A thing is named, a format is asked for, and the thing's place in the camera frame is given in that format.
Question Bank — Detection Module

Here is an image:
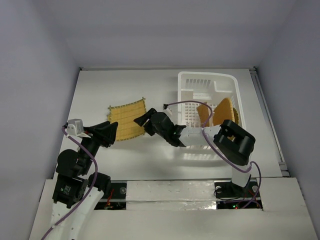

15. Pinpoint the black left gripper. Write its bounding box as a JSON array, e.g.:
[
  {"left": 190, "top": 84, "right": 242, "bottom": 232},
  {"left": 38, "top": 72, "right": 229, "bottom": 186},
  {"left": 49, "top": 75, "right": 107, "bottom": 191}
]
[{"left": 78, "top": 119, "right": 118, "bottom": 173}]

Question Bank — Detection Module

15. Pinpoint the square woven bamboo tray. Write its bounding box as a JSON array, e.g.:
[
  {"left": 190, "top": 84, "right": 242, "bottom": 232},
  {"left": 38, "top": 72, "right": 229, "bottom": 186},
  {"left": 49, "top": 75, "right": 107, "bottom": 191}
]
[{"left": 107, "top": 97, "right": 147, "bottom": 142}]

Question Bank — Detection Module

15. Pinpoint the rounded woven bamboo tray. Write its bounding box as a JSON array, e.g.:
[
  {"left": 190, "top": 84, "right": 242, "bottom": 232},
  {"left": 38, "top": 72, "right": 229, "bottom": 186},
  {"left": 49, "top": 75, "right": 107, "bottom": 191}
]
[{"left": 196, "top": 101, "right": 212, "bottom": 127}]

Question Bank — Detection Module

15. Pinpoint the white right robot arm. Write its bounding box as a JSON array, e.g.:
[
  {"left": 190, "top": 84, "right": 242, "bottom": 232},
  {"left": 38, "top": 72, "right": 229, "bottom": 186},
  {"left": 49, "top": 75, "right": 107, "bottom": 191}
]
[{"left": 107, "top": 102, "right": 256, "bottom": 196}]

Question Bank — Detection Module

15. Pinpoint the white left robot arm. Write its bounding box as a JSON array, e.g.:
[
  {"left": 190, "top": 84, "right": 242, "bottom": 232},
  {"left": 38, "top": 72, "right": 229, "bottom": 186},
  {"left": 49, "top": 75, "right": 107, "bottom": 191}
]
[{"left": 42, "top": 119, "right": 118, "bottom": 240}]

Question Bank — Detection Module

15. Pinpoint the white plastic dish rack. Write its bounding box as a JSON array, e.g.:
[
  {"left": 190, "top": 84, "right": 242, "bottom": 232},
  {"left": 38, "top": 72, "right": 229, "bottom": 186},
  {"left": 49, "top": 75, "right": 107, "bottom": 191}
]
[{"left": 177, "top": 71, "right": 246, "bottom": 129}]

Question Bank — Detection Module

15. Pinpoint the round woven bamboo plate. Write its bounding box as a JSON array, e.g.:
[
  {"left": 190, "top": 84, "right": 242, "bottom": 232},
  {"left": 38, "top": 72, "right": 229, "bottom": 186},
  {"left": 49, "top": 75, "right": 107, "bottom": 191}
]
[{"left": 212, "top": 97, "right": 240, "bottom": 126}]

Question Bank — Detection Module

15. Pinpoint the white foam front panel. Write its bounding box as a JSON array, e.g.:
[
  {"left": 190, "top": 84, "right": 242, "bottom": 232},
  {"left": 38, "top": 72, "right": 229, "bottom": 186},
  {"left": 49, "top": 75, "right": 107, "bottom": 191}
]
[{"left": 28, "top": 177, "right": 313, "bottom": 240}]

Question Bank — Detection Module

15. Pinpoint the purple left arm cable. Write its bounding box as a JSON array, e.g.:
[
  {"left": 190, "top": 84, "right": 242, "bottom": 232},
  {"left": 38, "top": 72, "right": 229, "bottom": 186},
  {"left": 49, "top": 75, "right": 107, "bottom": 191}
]
[{"left": 37, "top": 126, "right": 98, "bottom": 240}]

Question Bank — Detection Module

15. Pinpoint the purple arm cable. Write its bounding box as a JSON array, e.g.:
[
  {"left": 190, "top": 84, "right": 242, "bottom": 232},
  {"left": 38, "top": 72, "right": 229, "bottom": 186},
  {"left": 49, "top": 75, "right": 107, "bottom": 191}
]
[
  {"left": 37, "top": 126, "right": 98, "bottom": 240},
  {"left": 164, "top": 100, "right": 261, "bottom": 210}
]

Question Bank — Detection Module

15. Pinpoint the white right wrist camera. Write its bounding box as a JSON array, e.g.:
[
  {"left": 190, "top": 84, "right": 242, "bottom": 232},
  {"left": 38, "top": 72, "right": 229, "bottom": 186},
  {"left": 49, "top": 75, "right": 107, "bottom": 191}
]
[{"left": 162, "top": 104, "right": 173, "bottom": 116}]

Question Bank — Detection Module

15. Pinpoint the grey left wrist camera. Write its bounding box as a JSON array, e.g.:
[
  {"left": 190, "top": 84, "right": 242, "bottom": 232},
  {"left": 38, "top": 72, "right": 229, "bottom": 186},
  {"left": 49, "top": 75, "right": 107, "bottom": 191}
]
[{"left": 64, "top": 118, "right": 84, "bottom": 137}]

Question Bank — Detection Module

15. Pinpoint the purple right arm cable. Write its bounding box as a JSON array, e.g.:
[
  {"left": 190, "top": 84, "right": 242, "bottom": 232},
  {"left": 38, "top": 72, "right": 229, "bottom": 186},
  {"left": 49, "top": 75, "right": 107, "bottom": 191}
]
[{"left": 164, "top": 100, "right": 261, "bottom": 210}]

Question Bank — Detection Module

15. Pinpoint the aluminium side rail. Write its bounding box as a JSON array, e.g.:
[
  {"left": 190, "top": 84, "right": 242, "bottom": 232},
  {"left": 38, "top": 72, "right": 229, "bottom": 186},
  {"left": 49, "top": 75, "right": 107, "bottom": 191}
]
[{"left": 249, "top": 67, "right": 291, "bottom": 178}]

